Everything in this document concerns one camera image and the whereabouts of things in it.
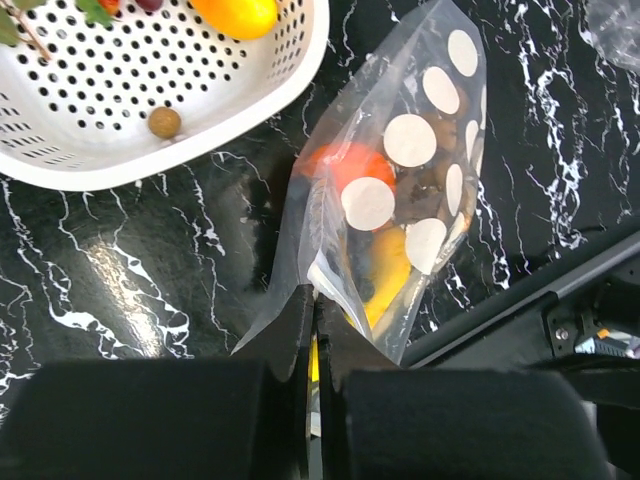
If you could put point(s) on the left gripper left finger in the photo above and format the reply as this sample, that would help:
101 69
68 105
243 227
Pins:
240 417

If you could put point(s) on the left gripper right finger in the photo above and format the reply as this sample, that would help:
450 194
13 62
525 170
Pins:
381 422

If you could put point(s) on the yellow banana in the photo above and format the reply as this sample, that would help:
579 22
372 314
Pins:
380 268

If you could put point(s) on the clear dotted zip bag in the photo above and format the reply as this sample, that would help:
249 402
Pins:
413 71

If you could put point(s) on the orange fruit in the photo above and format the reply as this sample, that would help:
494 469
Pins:
348 162

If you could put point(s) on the purple red grape bunch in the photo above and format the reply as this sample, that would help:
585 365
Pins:
149 6

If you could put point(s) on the dark blue grape bunch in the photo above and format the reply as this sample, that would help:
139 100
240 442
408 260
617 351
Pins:
332 256

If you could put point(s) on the pile of spare zip bags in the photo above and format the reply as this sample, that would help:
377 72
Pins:
612 30

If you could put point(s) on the right connector block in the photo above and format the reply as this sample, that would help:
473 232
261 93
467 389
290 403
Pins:
611 343

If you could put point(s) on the loose brown longan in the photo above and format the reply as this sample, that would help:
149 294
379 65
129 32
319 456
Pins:
164 122

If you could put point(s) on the white plastic basket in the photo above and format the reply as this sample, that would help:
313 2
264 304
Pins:
75 99

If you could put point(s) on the orange yellow mango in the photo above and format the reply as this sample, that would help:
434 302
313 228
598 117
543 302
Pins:
238 19

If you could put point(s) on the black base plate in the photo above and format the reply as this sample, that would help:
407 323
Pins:
547 314

